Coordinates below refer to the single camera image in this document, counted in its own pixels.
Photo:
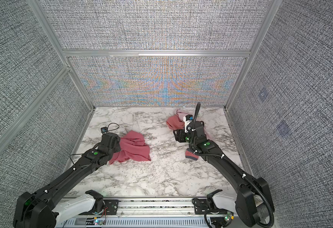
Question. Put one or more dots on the light pink cloth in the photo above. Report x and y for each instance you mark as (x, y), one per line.
(181, 114)

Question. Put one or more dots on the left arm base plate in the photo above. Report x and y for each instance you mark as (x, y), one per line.
(110, 207)

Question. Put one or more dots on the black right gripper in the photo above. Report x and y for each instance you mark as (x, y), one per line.
(180, 136)

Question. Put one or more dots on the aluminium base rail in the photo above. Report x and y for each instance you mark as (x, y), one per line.
(152, 212)

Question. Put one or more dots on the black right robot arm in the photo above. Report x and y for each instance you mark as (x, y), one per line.
(253, 204)

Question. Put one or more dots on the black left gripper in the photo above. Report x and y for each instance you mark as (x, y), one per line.
(118, 146)

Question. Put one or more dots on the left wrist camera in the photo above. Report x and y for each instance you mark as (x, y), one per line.
(104, 130)

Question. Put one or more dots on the aluminium enclosure frame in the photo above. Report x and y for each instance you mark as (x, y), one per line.
(67, 68)

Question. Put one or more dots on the salmon printed shirt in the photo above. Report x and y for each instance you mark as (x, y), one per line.
(176, 122)

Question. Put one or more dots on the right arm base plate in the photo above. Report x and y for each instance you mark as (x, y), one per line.
(202, 205)

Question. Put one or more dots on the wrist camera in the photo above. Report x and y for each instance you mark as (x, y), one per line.
(104, 130)
(187, 120)

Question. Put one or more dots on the dark pink plain cloth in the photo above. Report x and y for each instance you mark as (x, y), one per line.
(133, 147)

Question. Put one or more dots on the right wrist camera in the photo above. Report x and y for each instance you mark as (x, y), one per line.
(187, 120)

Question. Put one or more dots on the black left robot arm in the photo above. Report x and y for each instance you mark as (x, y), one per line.
(40, 209)

